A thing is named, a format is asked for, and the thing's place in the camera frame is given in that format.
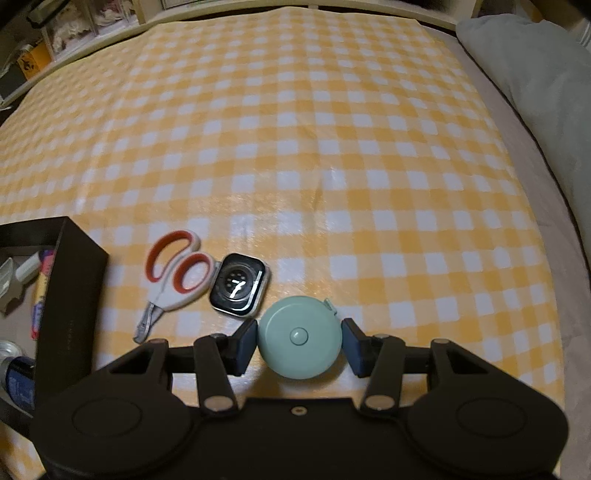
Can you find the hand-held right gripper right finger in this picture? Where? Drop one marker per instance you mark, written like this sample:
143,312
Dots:
351,350

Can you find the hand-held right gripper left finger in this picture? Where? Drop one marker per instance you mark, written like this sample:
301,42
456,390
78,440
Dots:
247,346

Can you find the mint green tape measure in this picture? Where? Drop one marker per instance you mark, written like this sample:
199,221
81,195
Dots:
286,355

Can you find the black cardboard box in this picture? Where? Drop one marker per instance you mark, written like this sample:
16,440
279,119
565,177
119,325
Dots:
69,295

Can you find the red and blue printed box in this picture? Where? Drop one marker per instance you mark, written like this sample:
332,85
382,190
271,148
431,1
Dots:
44,286

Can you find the dark blue bottle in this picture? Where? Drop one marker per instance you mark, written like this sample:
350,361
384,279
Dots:
18,383

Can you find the white tube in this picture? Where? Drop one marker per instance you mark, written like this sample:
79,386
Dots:
28,267

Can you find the clear plastic container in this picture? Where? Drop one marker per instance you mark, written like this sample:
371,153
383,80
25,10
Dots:
9,286

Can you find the smartwatch body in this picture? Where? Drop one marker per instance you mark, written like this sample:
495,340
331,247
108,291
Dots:
238,286

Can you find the red and white scissors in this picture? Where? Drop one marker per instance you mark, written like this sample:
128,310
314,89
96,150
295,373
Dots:
161,300

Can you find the yellow checked tablecloth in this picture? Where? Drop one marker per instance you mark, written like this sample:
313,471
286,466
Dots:
300,138

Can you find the grey pillow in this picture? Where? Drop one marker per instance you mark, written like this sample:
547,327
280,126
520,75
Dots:
531,92

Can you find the black storage box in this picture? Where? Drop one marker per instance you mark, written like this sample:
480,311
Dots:
14,81

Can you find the clear case with pink flowers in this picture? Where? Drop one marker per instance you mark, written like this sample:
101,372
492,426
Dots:
113,18

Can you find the yellow printed box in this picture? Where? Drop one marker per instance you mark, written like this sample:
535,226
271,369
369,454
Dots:
34,57

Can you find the clear case with white flowers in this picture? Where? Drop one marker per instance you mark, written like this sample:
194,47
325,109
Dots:
69,32

